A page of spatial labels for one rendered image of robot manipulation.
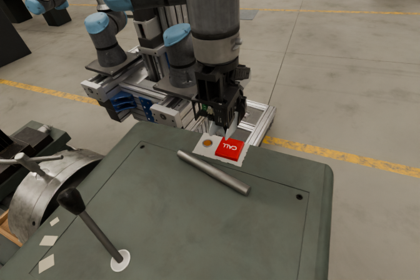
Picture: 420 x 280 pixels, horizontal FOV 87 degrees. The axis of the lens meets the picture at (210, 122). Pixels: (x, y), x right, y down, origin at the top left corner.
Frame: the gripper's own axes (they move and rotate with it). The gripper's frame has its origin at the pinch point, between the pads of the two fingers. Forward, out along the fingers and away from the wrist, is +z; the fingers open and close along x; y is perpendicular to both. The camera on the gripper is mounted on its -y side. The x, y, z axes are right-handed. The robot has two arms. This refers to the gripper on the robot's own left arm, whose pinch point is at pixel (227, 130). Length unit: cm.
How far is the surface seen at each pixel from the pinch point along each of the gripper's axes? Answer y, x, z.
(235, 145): -1.6, 1.2, 6.4
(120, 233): 27.3, -12.8, 7.6
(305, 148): -121, 25, 133
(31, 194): 29, -43, 10
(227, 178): 8.8, 3.3, 5.5
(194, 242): 22.9, 2.0, 7.7
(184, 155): 6.7, -9.0, 5.5
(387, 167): -124, 90, 133
